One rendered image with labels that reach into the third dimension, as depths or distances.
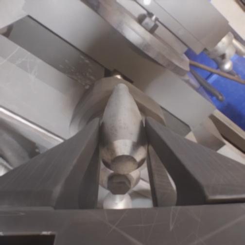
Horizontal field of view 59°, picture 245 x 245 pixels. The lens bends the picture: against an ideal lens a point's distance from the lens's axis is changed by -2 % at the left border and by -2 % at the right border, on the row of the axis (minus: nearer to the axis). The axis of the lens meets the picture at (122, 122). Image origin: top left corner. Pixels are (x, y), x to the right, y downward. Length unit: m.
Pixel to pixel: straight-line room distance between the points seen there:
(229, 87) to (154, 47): 4.24
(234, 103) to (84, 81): 4.56
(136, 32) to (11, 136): 0.21
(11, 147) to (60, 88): 0.12
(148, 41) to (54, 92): 0.14
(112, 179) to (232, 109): 4.67
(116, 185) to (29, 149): 0.17
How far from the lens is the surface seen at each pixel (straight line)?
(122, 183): 0.18
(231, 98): 4.66
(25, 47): 0.25
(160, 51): 0.32
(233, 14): 4.08
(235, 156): 0.65
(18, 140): 0.31
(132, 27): 0.31
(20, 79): 0.26
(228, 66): 0.44
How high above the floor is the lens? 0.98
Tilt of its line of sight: 26 degrees down
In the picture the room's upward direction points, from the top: 42 degrees clockwise
